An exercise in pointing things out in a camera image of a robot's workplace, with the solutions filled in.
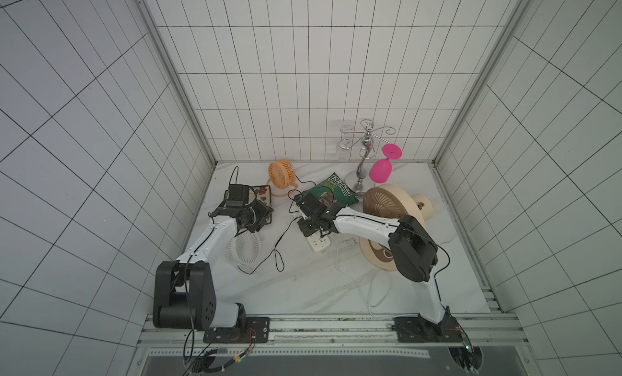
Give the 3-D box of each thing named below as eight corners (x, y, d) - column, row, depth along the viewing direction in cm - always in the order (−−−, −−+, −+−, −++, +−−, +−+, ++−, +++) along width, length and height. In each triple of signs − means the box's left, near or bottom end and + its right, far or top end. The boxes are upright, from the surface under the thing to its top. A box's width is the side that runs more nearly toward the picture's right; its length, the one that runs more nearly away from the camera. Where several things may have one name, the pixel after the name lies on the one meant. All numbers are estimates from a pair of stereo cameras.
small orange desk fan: (268, 196, 106) (264, 181, 98) (271, 175, 114) (268, 159, 106) (296, 196, 106) (295, 181, 98) (297, 175, 114) (296, 159, 106)
